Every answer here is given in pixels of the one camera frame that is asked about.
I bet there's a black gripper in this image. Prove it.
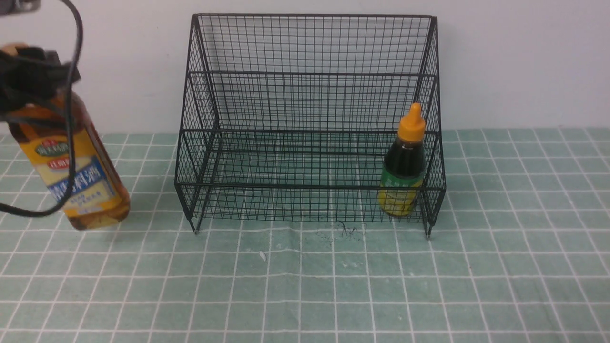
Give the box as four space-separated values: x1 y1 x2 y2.
1 46 81 123

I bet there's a yellow label cooking wine bottle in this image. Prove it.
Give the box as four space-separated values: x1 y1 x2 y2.
0 43 131 231

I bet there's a small orange cap sauce bottle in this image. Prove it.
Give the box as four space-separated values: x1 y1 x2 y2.
378 102 426 217

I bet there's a green checkered tablecloth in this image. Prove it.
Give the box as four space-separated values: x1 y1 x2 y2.
0 128 610 343

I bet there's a black cable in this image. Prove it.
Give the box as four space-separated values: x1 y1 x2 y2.
0 0 84 218

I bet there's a black wire mesh rack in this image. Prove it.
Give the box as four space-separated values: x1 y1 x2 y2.
174 13 447 238

